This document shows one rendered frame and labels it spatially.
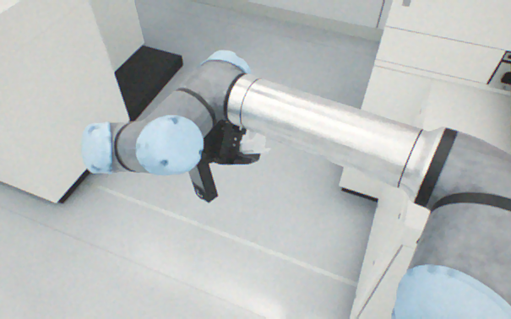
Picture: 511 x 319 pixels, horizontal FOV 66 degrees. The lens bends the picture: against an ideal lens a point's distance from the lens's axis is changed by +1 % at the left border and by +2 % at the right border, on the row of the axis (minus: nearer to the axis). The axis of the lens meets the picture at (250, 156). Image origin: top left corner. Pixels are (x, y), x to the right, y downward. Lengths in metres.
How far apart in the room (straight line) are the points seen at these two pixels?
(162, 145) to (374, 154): 0.25
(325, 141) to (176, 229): 1.54
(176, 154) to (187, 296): 1.37
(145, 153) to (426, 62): 1.15
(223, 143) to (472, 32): 0.95
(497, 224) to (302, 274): 1.49
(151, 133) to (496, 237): 0.37
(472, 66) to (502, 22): 0.16
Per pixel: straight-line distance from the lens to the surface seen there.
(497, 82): 1.51
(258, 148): 0.76
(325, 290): 1.83
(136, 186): 2.16
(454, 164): 0.46
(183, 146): 0.49
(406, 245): 1.14
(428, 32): 1.42
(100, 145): 0.57
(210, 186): 0.73
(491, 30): 1.42
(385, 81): 1.54
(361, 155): 0.48
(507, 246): 0.40
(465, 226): 0.41
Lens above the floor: 1.68
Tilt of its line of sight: 50 degrees down
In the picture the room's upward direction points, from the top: straight up
